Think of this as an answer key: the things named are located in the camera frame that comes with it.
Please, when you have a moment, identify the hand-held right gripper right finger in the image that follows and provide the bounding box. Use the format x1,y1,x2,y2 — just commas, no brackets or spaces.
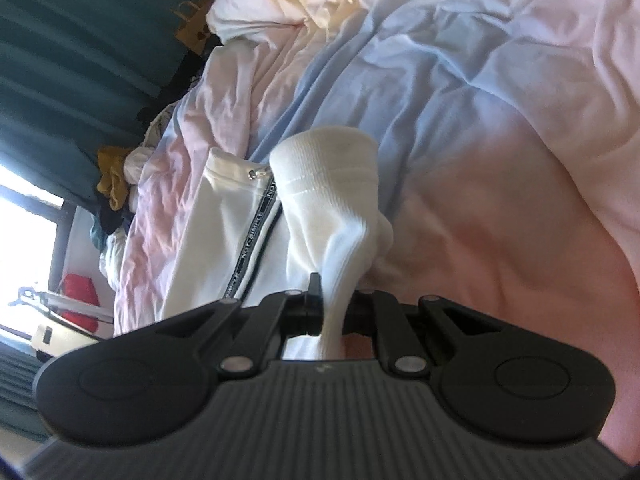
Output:
341,289,507,377

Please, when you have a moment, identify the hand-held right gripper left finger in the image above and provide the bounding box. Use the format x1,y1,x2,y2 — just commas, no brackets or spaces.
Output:
145,272,325,377

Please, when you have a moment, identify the white jacket with black trim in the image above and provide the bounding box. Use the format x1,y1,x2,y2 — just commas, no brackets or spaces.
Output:
159,127,396,361

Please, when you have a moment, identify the pile of white clothes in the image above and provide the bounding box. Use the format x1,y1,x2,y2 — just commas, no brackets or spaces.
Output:
122,102,176,211

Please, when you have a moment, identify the white quilt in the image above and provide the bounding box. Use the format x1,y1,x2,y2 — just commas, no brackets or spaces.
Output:
99,230,132,291

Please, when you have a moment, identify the dark cloth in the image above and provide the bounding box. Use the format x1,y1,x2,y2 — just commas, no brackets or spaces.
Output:
99,200,136,236

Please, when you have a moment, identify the pastel pink blue bed cover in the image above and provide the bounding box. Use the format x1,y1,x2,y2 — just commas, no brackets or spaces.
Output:
112,0,640,441

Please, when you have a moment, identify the red bag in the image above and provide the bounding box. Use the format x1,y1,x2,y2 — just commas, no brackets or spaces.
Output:
57,272,98,328

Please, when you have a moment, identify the yellow garment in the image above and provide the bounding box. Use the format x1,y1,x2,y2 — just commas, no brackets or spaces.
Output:
96,146,132,212

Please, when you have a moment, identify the white appliance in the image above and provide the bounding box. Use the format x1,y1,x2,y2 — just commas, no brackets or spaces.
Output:
31,317,101,358

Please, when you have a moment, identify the window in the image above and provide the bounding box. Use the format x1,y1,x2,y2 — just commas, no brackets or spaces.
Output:
0,164,68,331

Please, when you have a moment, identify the teal curtain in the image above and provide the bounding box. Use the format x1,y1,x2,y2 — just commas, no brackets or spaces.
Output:
0,347,68,438
0,0,236,201

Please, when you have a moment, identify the brown paper bag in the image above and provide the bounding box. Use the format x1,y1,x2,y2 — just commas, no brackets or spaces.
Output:
172,0,216,56

